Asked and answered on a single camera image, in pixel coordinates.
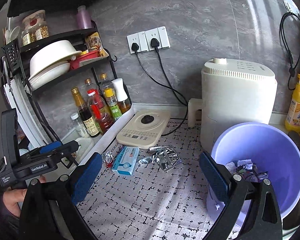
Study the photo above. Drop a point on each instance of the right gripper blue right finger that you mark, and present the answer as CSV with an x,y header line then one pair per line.
x,y
217,175

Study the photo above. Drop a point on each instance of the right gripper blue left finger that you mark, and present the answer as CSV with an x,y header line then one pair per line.
x,y
83,178

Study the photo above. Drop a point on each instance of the blue white wrapper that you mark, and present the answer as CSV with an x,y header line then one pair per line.
x,y
247,169

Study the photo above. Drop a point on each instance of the silver foil snack bag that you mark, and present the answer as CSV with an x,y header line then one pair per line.
x,y
165,157

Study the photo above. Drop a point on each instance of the purple plastic trash bucket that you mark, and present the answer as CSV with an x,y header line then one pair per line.
x,y
271,150

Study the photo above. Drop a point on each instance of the black kitchen storage rack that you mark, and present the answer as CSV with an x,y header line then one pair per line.
x,y
20,95

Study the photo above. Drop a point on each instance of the person's left hand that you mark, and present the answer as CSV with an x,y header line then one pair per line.
x,y
12,198

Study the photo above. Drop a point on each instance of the white countertop tray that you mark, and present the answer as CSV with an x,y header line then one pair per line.
x,y
101,142

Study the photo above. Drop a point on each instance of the crumpled silver foil wrapper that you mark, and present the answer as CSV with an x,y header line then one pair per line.
x,y
108,159

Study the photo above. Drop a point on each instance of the white rectangular food container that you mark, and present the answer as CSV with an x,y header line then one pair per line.
x,y
84,146

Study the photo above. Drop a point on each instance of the small clear white-cap bottle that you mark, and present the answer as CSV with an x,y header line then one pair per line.
x,y
79,126

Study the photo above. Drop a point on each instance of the blue white medicine box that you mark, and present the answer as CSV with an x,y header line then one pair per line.
x,y
125,161

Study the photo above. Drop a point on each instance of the red cap oil bottle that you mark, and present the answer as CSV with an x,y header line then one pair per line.
x,y
100,110

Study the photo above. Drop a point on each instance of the dark soy sauce bottle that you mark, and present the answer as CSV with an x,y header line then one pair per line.
x,y
85,113

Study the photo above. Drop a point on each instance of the patterned white tablecloth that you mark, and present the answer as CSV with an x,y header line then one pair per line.
x,y
151,203

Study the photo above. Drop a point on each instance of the cream induction kettle base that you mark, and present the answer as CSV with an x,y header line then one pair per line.
x,y
144,129

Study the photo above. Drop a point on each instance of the white top oil dispenser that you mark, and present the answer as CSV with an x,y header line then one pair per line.
x,y
121,95

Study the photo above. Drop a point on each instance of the green label yellow cap bottle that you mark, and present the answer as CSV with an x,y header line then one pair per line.
x,y
112,103

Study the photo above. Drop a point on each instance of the cream air fryer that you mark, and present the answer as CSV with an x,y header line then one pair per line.
x,y
233,92

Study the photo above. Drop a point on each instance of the gold cap clear bottle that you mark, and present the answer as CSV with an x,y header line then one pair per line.
x,y
105,83

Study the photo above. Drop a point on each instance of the white plate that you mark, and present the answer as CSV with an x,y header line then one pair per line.
x,y
48,74

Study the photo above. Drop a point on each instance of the red food container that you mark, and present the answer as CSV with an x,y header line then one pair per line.
x,y
84,59

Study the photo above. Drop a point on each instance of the large white bowl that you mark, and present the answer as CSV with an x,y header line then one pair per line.
x,y
50,54

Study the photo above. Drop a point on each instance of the snack packet on shelf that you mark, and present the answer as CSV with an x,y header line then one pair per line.
x,y
94,43

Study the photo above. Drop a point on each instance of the glass spice jar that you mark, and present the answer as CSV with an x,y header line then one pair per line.
x,y
41,31

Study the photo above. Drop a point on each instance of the white jar red lid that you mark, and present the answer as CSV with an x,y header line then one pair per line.
x,y
33,19

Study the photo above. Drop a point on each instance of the purple bottle on rack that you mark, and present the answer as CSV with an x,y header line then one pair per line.
x,y
83,18

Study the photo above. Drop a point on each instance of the white wall socket panel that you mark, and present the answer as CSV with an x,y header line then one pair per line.
x,y
143,39

